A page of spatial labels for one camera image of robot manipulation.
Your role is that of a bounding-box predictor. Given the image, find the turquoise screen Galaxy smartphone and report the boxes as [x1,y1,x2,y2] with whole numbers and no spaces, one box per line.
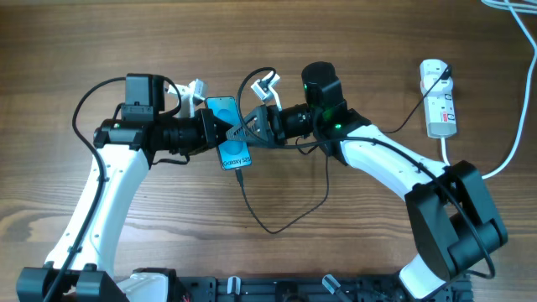
[206,96,252,170]

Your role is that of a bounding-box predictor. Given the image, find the black USB charging cable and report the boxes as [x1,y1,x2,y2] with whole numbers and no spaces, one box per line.
[234,64,453,235]

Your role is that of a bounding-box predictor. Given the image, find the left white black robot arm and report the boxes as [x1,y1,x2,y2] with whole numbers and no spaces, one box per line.
[16,74,231,301]

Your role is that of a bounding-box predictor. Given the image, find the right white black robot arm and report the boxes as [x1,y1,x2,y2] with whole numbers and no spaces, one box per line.
[227,61,508,299]

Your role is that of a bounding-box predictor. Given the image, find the white power strip socket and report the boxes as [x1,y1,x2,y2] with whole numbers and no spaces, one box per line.
[420,59,456,138]

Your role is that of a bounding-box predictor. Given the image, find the right black camera cable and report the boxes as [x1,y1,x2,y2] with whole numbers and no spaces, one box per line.
[236,66,497,280]

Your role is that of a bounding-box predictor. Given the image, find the white cables at corner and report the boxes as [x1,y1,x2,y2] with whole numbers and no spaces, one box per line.
[480,0,537,15]

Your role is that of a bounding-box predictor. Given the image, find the white power strip cord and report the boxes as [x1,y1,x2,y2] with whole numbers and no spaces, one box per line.
[440,0,537,180]

